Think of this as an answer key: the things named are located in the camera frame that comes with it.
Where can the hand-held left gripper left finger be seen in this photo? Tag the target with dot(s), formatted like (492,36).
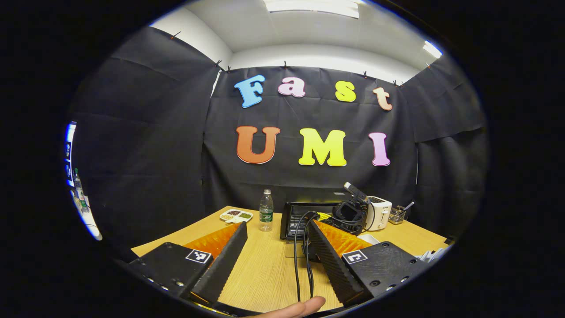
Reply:
(225,265)

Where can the white object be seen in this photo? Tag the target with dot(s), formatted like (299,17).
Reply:
(430,255)

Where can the black backdrop cloth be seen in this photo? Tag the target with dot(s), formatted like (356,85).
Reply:
(154,145)

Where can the black electric oven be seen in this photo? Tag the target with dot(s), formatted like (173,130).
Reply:
(295,221)

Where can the small white rectangular plate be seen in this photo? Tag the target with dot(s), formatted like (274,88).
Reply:
(368,239)

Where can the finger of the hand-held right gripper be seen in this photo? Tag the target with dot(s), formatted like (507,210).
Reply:
(324,216)

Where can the metal mesh cup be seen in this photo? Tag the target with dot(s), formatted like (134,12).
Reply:
(396,215)

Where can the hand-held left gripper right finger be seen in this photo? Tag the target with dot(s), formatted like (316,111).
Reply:
(333,269)

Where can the white sectioned snack dish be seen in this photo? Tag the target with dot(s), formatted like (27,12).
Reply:
(236,216)

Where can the green glass bottle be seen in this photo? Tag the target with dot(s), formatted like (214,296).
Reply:
(79,190)

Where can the white toaster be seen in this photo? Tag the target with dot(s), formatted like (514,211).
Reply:
(380,214)

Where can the metal spoon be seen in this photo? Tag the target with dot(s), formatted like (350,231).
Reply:
(408,206)

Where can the clear plastic water bottle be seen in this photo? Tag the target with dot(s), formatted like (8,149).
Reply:
(266,214)

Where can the small ceiling light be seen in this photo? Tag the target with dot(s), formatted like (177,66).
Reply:
(432,48)

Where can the ceiling light panel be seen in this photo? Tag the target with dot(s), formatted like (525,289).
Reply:
(313,6)

